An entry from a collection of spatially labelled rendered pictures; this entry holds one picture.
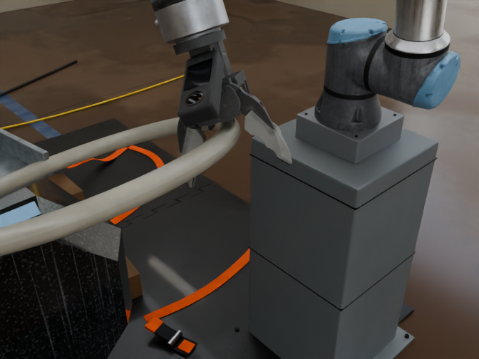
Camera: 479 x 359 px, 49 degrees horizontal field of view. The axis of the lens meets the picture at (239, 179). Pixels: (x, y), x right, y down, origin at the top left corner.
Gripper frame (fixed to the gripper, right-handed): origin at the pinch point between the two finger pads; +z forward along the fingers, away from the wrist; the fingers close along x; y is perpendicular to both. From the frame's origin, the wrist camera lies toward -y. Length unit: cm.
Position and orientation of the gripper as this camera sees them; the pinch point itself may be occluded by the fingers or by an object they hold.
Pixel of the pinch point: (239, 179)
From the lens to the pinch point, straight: 73.5
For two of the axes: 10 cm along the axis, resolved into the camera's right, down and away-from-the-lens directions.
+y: 2.0, -3.4, 9.2
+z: 3.0, 9.1, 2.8
